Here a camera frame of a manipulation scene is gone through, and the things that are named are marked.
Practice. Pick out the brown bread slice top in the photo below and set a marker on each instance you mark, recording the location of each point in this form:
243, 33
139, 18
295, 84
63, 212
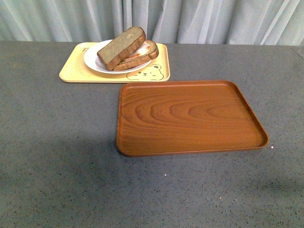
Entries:
121, 47

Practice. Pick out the white round plate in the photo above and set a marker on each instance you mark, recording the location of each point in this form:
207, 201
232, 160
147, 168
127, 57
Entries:
92, 60

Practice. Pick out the brown wood-grain tray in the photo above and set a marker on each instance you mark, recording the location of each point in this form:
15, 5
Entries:
162, 118

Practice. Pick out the yellow bear tray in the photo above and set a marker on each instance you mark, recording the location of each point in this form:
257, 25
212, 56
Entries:
75, 69

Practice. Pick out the grey curtain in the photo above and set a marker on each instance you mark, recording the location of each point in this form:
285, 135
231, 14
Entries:
236, 22

